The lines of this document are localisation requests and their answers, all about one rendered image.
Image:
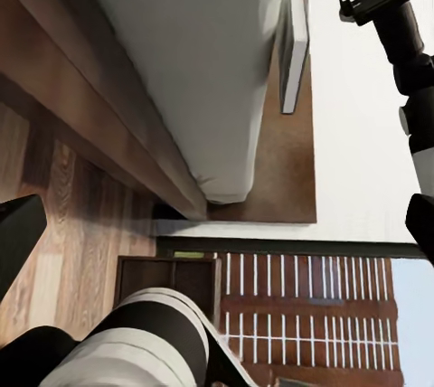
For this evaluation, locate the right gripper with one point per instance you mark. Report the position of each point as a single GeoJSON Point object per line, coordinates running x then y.
{"type": "Point", "coordinates": [395, 20]}

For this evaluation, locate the bed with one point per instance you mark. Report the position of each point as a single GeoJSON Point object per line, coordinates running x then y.
{"type": "Point", "coordinates": [177, 99]}

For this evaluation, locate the fixed window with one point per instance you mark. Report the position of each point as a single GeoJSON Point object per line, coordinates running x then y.
{"type": "Point", "coordinates": [333, 313]}

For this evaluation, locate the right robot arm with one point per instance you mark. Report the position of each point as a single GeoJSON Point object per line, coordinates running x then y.
{"type": "Point", "coordinates": [413, 72]}

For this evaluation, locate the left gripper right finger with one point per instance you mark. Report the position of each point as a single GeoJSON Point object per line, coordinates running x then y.
{"type": "Point", "coordinates": [420, 222]}

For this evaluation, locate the hardback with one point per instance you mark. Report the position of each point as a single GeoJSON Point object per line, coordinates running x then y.
{"type": "Point", "coordinates": [293, 45]}

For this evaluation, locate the nightstand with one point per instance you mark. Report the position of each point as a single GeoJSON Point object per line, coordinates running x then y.
{"type": "Point", "coordinates": [198, 279]}

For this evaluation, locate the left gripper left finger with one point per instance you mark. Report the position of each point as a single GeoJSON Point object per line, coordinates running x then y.
{"type": "Point", "coordinates": [22, 223]}

